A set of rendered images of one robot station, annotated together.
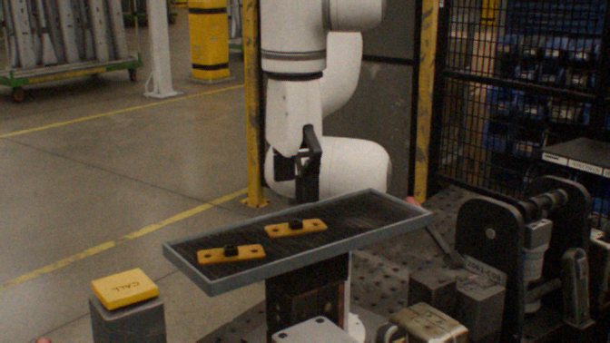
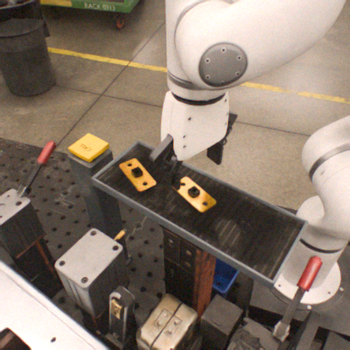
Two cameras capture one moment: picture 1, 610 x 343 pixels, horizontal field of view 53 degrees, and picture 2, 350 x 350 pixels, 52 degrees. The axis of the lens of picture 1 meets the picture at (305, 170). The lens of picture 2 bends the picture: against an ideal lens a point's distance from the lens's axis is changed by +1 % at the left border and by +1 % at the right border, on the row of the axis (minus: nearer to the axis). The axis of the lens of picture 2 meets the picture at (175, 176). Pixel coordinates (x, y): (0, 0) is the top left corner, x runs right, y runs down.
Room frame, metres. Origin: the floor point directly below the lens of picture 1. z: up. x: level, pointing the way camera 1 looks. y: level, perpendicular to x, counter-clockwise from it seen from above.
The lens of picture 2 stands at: (0.63, -0.37, 1.64)
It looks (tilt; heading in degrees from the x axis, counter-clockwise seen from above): 46 degrees down; 71
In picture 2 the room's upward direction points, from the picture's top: straight up
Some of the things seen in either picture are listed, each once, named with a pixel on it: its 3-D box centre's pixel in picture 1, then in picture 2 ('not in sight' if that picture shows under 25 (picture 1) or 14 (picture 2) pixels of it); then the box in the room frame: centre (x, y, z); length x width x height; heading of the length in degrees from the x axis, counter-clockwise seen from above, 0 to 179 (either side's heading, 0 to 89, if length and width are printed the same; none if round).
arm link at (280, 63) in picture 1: (293, 60); (199, 76); (0.80, 0.01, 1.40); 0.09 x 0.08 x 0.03; 21
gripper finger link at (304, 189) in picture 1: (309, 181); (167, 173); (0.74, -0.01, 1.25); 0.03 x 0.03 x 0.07; 21
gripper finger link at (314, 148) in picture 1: (307, 141); (172, 145); (0.75, 0.00, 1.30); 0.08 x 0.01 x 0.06; 21
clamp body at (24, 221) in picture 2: not in sight; (30, 251); (0.45, 0.19, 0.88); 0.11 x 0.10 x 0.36; 36
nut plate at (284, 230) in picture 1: (295, 225); (193, 192); (0.80, 0.01, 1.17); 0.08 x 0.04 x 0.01; 111
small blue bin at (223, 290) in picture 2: not in sight; (214, 277); (0.89, 0.05, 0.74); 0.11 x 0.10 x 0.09; 126
